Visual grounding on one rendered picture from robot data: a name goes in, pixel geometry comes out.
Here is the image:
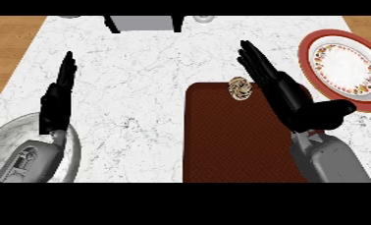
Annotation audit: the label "dark red rectangular tray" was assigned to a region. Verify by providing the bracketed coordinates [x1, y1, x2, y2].
[181, 82, 325, 184]

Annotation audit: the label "red round placemat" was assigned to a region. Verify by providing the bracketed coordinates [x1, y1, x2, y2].
[297, 28, 371, 113]

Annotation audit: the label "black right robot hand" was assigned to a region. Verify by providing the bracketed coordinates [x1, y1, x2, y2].
[235, 39, 357, 135]

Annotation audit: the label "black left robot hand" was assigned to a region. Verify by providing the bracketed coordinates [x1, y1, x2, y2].
[38, 50, 77, 136]

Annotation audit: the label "white floral plate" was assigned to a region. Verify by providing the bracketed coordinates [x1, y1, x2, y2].
[309, 42, 371, 101]

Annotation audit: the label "small white round dish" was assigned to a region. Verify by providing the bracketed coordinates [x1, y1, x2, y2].
[191, 16, 217, 25]

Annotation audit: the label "grey round metal bowl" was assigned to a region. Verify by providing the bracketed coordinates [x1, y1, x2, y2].
[0, 112, 82, 184]

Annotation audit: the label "grey and black appliance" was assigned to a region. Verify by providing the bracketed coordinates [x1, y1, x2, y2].
[103, 16, 183, 34]

